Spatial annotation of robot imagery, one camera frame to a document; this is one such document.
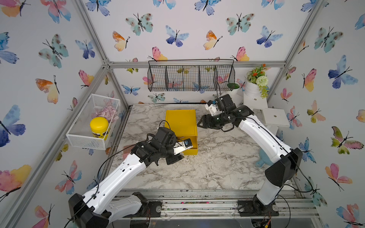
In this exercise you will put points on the black wire wall basket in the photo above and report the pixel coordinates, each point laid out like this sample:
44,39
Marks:
196,75

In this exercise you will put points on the yellow plastic drawer cabinet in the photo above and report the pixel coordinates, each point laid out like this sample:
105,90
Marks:
184,125

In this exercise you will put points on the white tiered step shelf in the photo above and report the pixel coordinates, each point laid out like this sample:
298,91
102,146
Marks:
273,118

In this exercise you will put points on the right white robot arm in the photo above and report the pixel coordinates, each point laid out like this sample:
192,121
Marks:
286,161

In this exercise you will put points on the yellow lidded jar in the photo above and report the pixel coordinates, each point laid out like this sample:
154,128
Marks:
99,127

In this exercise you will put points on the pink flower bunch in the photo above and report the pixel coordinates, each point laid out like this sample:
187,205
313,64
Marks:
109,113

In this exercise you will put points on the small white pot green plant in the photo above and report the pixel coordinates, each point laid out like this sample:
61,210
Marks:
233,86

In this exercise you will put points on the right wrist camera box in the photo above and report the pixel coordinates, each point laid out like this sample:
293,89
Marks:
212,107

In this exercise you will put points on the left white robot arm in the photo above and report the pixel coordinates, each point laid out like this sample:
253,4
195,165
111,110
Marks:
96,209

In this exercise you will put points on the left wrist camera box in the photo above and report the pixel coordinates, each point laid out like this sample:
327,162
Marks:
180,147

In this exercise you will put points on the white mesh wall basket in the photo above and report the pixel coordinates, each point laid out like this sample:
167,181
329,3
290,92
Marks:
80,134

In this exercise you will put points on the white pot with flowers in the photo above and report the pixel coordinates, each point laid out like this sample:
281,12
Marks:
257,82

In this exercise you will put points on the teal paddle board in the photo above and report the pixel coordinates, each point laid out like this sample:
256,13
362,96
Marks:
264,159

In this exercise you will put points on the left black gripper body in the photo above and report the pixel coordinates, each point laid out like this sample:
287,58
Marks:
164,152

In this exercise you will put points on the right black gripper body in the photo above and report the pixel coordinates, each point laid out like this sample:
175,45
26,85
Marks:
217,121

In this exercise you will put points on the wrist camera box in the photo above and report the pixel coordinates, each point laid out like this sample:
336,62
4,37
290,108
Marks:
180,147
212,107

